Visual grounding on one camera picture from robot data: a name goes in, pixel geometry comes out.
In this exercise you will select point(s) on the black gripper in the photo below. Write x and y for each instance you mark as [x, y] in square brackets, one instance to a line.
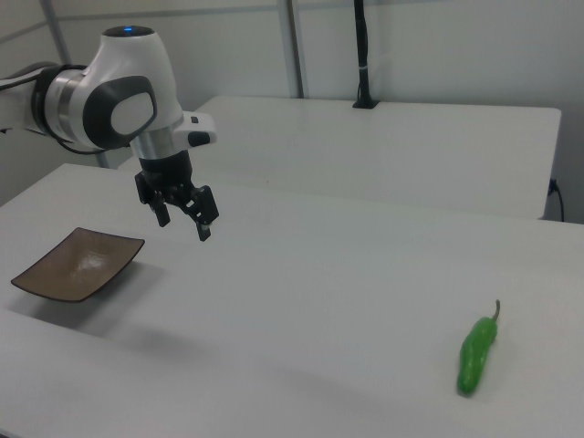
[166, 175]

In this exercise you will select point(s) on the green chili pepper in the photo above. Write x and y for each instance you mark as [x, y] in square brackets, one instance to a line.
[472, 360]

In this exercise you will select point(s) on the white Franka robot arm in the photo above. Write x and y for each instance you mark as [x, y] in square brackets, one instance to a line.
[132, 68]

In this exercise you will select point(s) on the brown square ceramic plate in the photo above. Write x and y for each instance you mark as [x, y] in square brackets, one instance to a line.
[77, 269]

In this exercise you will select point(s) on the white side table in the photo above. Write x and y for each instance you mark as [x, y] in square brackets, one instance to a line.
[365, 150]

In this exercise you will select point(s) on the black camera stand pole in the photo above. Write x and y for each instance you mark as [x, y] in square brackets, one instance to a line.
[363, 45]

